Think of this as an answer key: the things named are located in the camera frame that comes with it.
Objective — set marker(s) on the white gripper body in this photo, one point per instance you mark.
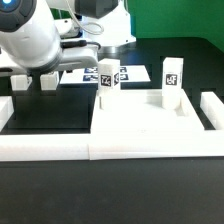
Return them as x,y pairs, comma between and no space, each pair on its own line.
71,58

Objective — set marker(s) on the white square tabletop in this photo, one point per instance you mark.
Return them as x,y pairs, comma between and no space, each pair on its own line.
141,111

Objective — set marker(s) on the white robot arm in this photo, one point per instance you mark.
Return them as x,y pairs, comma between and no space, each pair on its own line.
43,36

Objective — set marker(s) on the white base AprilTag sheet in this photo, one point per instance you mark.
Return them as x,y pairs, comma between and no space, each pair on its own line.
128,74

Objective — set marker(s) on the white U-shaped obstacle fence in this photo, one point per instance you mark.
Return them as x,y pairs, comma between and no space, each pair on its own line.
102,146

